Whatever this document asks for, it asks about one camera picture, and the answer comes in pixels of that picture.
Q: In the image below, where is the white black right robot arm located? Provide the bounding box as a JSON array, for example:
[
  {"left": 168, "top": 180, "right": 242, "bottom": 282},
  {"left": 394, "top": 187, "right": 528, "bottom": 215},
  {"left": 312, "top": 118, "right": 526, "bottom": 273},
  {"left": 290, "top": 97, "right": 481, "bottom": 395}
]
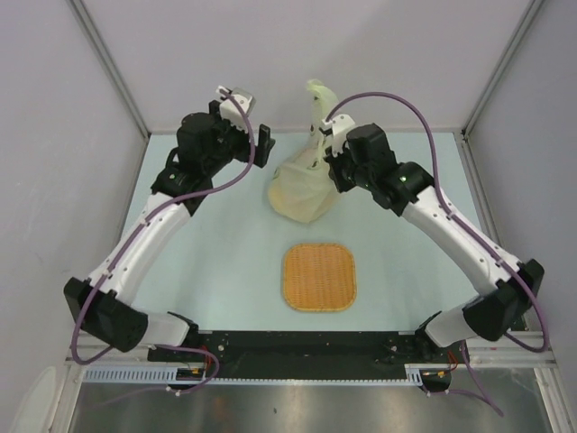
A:
[{"left": 319, "top": 116, "right": 545, "bottom": 362}]

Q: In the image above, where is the orange woven wicker tray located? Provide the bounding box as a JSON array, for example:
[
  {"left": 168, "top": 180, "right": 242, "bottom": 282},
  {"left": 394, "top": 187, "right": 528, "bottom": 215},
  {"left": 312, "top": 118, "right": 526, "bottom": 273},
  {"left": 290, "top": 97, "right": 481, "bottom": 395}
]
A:
[{"left": 282, "top": 243, "right": 357, "bottom": 313}]

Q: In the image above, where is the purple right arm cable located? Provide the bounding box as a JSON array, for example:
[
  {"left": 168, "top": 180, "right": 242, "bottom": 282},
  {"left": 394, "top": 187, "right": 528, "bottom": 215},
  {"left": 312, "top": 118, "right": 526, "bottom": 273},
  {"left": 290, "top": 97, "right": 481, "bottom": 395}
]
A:
[{"left": 326, "top": 92, "right": 551, "bottom": 353}]

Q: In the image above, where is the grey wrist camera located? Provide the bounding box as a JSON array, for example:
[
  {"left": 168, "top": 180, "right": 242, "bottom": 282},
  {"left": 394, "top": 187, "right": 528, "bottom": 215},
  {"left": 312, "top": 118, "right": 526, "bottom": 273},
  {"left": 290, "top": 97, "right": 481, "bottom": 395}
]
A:
[
  {"left": 215, "top": 86, "right": 256, "bottom": 119},
  {"left": 319, "top": 114, "right": 356, "bottom": 142}
]

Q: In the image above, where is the white slotted cable duct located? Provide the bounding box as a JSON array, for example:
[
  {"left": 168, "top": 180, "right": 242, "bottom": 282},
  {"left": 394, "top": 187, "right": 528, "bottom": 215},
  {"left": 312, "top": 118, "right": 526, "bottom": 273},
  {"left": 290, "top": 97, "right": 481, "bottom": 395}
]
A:
[{"left": 83, "top": 364, "right": 427, "bottom": 387}]

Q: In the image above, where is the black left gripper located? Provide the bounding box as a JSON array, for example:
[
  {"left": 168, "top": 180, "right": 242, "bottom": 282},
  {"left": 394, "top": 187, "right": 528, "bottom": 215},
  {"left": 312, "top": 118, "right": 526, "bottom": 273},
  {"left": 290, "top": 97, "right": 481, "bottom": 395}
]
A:
[{"left": 204, "top": 101, "right": 274, "bottom": 176}]

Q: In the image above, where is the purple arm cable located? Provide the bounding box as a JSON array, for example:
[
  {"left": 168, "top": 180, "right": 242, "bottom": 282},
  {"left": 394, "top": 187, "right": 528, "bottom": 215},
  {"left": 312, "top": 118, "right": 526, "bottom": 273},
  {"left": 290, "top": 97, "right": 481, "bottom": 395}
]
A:
[
  {"left": 70, "top": 89, "right": 258, "bottom": 365},
  {"left": 326, "top": 92, "right": 551, "bottom": 353}
]

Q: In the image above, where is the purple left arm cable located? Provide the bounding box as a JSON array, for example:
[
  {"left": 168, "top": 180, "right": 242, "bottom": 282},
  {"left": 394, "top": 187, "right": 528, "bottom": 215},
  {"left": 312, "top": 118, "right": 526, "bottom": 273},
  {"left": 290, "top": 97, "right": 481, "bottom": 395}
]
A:
[{"left": 70, "top": 89, "right": 258, "bottom": 365}]

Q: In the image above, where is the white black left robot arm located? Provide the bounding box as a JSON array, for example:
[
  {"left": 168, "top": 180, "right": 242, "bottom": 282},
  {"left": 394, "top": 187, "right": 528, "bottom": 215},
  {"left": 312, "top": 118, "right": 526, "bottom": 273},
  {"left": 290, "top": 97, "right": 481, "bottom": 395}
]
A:
[{"left": 63, "top": 89, "right": 275, "bottom": 361}]

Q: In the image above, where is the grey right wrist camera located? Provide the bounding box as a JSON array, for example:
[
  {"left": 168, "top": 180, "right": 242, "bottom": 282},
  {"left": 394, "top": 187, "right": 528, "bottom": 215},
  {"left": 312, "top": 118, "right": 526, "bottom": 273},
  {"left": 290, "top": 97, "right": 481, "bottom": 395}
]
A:
[{"left": 319, "top": 114, "right": 356, "bottom": 142}]

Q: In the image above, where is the pale green plastic bag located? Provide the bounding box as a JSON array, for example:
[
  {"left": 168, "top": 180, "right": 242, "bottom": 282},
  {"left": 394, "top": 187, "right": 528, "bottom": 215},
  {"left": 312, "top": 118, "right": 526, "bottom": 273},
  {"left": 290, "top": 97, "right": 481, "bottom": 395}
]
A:
[{"left": 268, "top": 79, "right": 339, "bottom": 224}]

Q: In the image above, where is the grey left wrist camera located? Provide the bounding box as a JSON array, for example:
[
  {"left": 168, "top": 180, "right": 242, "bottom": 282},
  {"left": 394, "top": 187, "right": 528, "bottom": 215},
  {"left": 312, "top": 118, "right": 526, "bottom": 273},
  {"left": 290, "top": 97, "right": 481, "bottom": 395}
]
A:
[{"left": 215, "top": 86, "right": 256, "bottom": 119}]

